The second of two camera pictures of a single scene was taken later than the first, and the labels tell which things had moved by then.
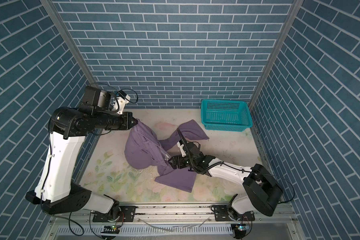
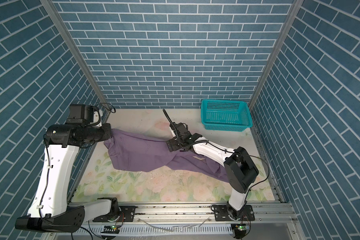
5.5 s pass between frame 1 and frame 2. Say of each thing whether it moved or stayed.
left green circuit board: stayed
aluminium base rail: stayed
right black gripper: moved
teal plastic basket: stayed
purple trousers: moved
